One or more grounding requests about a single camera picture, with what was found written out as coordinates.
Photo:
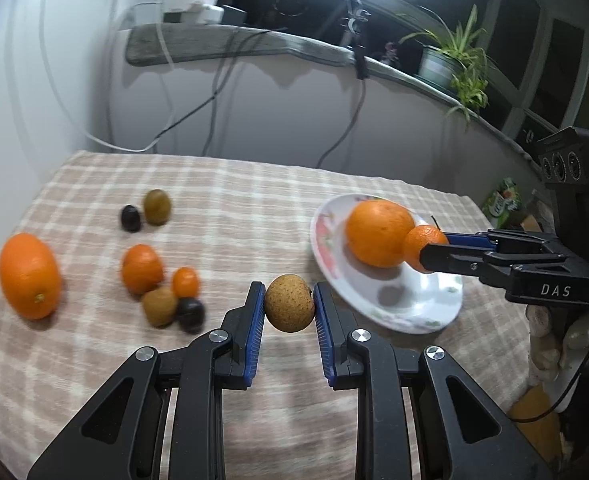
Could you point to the beige plaid cloth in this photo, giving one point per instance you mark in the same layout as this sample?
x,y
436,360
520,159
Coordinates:
x,y
224,200

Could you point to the large oval orange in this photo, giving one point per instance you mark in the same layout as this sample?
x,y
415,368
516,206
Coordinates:
x,y
28,276

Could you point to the person's right hand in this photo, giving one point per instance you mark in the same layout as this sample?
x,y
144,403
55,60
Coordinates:
x,y
544,350

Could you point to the green kiwi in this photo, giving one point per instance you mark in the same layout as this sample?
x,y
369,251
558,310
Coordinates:
x,y
157,207

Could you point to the black power adapter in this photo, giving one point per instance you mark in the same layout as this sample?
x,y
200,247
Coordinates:
x,y
234,15

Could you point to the small purple plant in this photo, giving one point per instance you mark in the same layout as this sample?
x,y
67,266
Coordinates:
x,y
389,54

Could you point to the medium tangerine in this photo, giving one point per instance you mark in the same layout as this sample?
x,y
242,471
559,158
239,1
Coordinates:
x,y
142,269

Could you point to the grey stone windowsill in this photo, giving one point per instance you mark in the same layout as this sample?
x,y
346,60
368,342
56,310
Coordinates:
x,y
199,40

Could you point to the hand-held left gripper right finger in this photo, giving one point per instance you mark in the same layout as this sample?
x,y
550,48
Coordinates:
x,y
324,340

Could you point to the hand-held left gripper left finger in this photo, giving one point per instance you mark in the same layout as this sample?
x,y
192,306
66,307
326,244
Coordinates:
x,y
255,335

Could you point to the brown kiwi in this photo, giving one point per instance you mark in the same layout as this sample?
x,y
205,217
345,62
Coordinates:
x,y
158,307

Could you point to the small tangerine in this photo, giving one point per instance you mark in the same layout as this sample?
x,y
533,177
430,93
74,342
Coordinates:
x,y
185,282
414,252

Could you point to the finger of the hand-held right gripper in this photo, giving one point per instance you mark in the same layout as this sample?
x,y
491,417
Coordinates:
x,y
449,257
467,240

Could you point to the dark plum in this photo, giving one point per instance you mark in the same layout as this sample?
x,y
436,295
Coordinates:
x,y
190,314
130,218

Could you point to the potted spider plant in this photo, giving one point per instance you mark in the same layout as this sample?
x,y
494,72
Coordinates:
x,y
442,62

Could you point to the large round orange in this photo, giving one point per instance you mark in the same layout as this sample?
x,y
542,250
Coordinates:
x,y
377,235

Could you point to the green snack packet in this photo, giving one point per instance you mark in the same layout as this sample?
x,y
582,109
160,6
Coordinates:
x,y
502,202

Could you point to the brown speckled round fruit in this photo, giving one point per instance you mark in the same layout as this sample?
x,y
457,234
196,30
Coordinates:
x,y
288,304

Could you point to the white floral plate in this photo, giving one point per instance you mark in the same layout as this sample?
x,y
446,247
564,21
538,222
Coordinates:
x,y
409,305

